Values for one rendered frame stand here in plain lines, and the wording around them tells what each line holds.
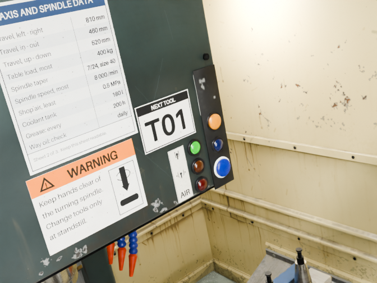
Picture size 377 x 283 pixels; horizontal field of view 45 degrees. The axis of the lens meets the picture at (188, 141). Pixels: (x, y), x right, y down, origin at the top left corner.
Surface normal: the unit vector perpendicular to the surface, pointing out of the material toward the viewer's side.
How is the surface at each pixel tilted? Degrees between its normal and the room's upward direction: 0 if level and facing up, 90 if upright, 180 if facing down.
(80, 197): 90
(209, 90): 90
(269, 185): 89
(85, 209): 90
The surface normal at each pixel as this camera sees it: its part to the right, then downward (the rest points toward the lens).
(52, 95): 0.63, 0.13
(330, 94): -0.75, 0.34
